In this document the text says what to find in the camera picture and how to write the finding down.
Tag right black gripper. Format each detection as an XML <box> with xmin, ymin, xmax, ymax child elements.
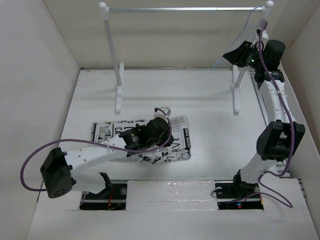
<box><xmin>223</xmin><ymin>40</ymin><xmax>266</xmax><ymax>70</ymax></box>

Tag black white newspaper print trousers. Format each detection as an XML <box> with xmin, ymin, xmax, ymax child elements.
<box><xmin>91</xmin><ymin>115</ymin><xmax>192</xmax><ymax>165</ymax></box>

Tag clear blue plastic hanger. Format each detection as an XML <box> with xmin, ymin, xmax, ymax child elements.
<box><xmin>211</xmin><ymin>6</ymin><xmax>263</xmax><ymax>70</ymax></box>

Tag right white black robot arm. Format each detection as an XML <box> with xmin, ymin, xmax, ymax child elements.
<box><xmin>223</xmin><ymin>40</ymin><xmax>306</xmax><ymax>197</ymax></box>

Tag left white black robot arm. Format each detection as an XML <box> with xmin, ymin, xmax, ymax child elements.
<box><xmin>40</xmin><ymin>117</ymin><xmax>174</xmax><ymax>199</ymax></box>

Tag white metal clothes rack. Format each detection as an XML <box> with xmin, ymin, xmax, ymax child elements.
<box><xmin>98</xmin><ymin>0</ymin><xmax>275</xmax><ymax>116</ymax></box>

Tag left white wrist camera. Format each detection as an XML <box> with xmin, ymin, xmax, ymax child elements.
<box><xmin>153</xmin><ymin>107</ymin><xmax>172</xmax><ymax>122</ymax></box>

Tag aluminium rail right side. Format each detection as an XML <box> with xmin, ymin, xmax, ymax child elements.
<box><xmin>249</xmin><ymin>68</ymin><xmax>268</xmax><ymax>126</ymax></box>

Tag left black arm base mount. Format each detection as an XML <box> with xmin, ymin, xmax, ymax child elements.
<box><xmin>79</xmin><ymin>172</ymin><xmax>128</xmax><ymax>211</ymax></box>

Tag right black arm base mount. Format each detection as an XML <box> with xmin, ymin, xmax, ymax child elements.
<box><xmin>211</xmin><ymin>180</ymin><xmax>264</xmax><ymax>210</ymax></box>

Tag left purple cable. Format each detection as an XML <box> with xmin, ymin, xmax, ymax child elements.
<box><xmin>20</xmin><ymin>107</ymin><xmax>174</xmax><ymax>192</ymax></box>

